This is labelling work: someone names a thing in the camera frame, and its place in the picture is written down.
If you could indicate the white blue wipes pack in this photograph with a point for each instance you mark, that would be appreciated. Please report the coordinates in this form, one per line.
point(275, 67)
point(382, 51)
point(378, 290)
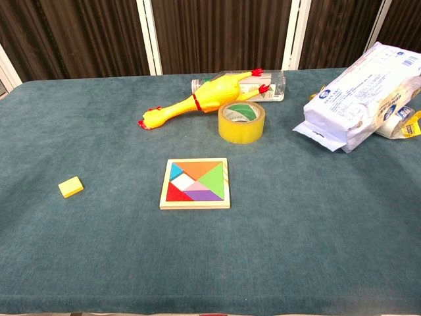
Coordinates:
point(355, 98)

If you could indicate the orange large triangle piece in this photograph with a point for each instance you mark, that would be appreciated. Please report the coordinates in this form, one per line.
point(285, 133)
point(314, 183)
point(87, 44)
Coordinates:
point(197, 168)

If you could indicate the blue small triangle piece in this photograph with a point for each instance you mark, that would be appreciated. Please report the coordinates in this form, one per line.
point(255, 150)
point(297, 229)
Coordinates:
point(174, 172)

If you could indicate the clear plastic water bottle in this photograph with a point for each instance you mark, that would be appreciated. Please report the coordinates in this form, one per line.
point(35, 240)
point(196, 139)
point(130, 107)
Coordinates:
point(278, 85)

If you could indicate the yellow square tangram piece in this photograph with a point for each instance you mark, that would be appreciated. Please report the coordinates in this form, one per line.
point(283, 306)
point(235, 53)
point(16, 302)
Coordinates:
point(70, 187)

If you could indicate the dark slatted partition panel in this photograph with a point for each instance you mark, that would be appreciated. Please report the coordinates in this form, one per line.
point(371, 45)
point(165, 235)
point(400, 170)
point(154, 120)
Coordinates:
point(338, 29)
point(82, 33)
point(220, 33)
point(408, 19)

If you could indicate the white yellow tissue pack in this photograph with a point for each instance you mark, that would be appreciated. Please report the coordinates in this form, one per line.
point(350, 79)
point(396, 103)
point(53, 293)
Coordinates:
point(394, 118)

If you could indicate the red triangle piece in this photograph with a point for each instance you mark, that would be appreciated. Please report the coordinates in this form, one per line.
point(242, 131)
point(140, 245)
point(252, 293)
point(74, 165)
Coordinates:
point(174, 195)

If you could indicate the yellow packing tape roll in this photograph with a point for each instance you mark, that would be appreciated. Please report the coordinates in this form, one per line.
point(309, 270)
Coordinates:
point(240, 131)

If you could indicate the white framed side partition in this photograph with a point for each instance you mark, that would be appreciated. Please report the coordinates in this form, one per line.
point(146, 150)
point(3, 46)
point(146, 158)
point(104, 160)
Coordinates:
point(8, 70)

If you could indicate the yellow rubber chicken toy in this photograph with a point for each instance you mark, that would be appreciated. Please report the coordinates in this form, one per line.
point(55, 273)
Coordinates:
point(213, 95)

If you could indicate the pink small triangle piece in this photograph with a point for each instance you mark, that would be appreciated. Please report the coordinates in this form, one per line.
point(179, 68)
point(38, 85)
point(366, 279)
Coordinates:
point(198, 186)

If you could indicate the green large triangle piece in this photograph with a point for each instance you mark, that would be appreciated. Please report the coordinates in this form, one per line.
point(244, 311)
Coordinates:
point(215, 182)

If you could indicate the wooden tangram puzzle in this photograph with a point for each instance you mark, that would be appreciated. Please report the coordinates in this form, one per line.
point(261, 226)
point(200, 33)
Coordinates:
point(194, 205)

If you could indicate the purple parallelogram piece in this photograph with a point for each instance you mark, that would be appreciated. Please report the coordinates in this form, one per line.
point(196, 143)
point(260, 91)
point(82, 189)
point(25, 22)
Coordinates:
point(204, 195)

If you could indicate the teal table cloth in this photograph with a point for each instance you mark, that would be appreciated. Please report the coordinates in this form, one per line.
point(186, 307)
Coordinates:
point(296, 230)

